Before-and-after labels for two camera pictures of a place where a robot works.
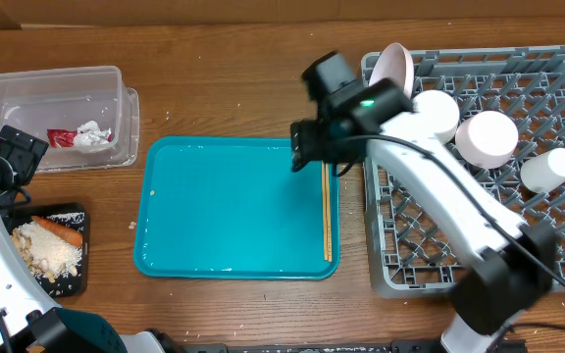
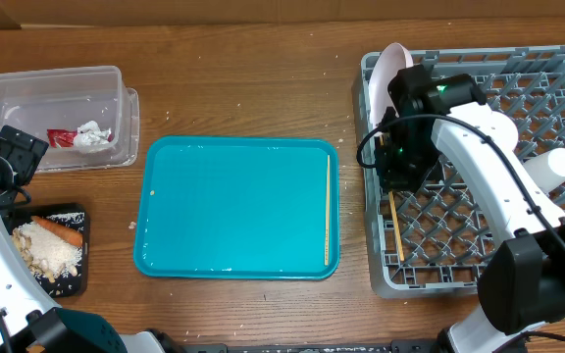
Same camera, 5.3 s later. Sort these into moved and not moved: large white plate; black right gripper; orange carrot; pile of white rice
Moved: black right gripper
Not moved: pile of white rice; orange carrot; large white plate
